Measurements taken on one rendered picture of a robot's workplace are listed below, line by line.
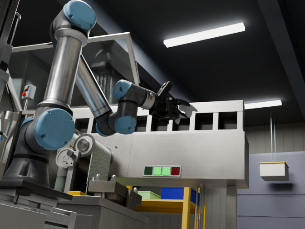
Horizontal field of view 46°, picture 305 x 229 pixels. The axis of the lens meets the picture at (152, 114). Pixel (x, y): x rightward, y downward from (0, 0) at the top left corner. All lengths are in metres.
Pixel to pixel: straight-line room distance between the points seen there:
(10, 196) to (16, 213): 0.17
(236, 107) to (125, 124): 1.21
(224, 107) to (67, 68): 1.37
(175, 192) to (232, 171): 3.19
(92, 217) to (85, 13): 0.93
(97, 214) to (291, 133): 7.06
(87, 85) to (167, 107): 0.32
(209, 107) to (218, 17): 2.95
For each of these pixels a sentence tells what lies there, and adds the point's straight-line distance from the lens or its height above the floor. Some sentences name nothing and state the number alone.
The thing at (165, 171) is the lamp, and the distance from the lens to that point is 2.31.
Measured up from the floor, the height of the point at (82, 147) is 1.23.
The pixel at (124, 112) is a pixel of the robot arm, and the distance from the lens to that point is 1.30.
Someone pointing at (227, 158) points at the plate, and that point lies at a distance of 2.25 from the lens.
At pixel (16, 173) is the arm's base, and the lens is 1.22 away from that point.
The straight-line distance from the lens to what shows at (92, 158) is 2.19.
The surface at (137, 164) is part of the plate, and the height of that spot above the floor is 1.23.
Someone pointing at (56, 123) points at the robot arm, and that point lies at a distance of 1.13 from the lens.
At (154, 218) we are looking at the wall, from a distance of 9.09.
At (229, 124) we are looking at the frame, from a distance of 2.41.
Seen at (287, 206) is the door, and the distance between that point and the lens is 8.07.
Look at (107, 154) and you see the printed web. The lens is 2.35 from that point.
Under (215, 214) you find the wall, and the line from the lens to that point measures 8.48.
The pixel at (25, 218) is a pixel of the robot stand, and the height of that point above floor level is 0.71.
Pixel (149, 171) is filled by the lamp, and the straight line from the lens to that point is 2.35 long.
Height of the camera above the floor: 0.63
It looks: 23 degrees up
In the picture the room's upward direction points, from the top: 6 degrees clockwise
